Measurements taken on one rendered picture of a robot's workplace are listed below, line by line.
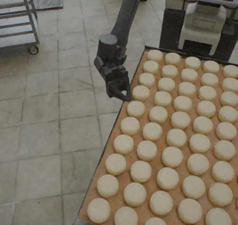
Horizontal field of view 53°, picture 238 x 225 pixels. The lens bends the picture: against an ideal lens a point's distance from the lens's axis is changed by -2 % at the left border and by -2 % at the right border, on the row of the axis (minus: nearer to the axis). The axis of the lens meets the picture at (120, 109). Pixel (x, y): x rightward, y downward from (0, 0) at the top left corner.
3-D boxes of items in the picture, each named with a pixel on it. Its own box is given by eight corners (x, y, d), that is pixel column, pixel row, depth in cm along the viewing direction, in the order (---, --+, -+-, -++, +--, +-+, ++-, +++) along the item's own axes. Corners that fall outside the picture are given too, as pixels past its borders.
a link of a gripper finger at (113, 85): (119, 100, 67) (105, 78, 73) (119, 115, 73) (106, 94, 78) (140, 91, 69) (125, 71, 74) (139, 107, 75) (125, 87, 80)
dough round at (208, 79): (197, 79, 75) (198, 74, 73) (211, 75, 76) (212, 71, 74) (205, 90, 72) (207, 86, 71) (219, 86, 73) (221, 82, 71)
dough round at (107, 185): (113, 201, 54) (113, 199, 52) (93, 193, 55) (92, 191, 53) (121, 181, 56) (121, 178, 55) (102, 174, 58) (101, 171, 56)
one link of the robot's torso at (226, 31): (185, 41, 172) (192, 9, 153) (224, 49, 167) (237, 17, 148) (178, 64, 156) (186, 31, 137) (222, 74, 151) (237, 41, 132)
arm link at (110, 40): (126, 60, 87) (104, 52, 88) (133, 32, 79) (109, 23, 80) (112, 78, 79) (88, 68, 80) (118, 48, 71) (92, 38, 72)
